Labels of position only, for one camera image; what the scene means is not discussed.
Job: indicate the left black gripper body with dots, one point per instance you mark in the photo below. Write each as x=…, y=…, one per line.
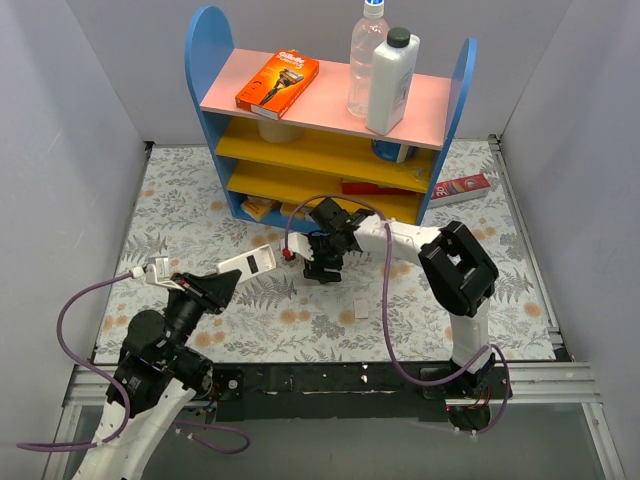
x=201, y=292

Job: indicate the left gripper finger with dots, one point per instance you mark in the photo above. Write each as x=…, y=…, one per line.
x=199, y=284
x=224, y=286

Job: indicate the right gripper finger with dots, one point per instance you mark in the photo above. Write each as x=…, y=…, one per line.
x=313, y=272
x=332, y=274

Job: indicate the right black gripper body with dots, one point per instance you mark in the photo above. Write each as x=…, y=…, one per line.
x=323, y=266

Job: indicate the white remote battery cover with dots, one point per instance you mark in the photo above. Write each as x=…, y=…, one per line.
x=360, y=309

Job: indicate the white remote control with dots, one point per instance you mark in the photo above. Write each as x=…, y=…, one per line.
x=251, y=264

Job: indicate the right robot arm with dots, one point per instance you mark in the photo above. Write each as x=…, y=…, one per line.
x=460, y=273

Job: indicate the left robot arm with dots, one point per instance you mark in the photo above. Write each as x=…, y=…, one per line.
x=157, y=375

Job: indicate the red flat box on shelf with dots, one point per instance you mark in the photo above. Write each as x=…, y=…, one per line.
x=365, y=188

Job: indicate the floral table mat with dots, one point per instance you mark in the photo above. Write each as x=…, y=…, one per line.
x=280, y=316

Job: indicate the yellow and white small box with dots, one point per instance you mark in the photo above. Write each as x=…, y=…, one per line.
x=257, y=208

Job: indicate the blue shelf with coloured boards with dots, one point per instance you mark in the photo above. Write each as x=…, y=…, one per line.
x=334, y=146

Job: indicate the blue and white tub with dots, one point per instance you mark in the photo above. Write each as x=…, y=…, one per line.
x=393, y=152

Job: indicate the cream cylindrical container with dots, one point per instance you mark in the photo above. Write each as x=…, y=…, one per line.
x=276, y=132

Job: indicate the red toothpaste box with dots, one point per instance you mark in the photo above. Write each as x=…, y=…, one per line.
x=459, y=190

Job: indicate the orange razor box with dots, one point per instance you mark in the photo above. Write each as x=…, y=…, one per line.
x=278, y=84

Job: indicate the white bottle with black cap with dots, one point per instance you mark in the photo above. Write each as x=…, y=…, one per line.
x=393, y=66

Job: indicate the clear plastic water bottle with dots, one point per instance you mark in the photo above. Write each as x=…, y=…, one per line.
x=368, y=33

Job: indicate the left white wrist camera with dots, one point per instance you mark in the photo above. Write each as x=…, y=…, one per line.
x=157, y=273

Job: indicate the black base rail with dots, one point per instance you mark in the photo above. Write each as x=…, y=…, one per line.
x=347, y=390

